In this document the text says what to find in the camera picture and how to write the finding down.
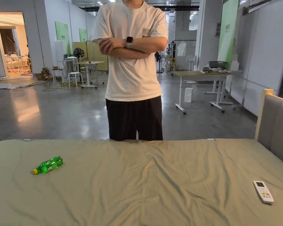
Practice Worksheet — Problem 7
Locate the small white carton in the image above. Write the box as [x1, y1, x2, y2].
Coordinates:
[184, 87, 194, 103]

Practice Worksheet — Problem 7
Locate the white desk on wheels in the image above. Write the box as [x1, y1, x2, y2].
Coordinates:
[76, 61, 106, 89]

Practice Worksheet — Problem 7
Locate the white standing fan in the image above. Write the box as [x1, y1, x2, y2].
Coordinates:
[185, 55, 198, 84]

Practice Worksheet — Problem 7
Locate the wooden table on wheels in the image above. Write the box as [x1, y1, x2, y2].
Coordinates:
[172, 61, 238, 115]

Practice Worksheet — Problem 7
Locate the bed with pale green sheet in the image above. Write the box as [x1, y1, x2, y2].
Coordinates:
[0, 138, 283, 226]

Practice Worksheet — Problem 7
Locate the clothes rack with garment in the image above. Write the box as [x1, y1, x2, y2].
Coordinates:
[172, 39, 197, 71]

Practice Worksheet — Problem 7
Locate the white round stool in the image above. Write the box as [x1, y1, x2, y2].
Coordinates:
[68, 72, 82, 89]

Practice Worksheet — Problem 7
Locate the black standing fan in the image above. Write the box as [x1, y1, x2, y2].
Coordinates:
[73, 48, 85, 62]

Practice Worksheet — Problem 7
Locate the white table with laptop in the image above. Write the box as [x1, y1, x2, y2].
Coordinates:
[57, 53, 79, 83]

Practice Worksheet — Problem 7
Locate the pile of brown cartons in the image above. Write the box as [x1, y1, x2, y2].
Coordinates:
[35, 66, 64, 81]

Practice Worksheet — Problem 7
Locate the green plastic bottle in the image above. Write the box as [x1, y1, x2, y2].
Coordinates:
[33, 155, 64, 175]

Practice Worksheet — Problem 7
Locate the grey padded headboard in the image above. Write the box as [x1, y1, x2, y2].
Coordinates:
[254, 89, 283, 169]

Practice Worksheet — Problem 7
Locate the white remote control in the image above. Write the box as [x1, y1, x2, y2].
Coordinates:
[253, 180, 274, 204]

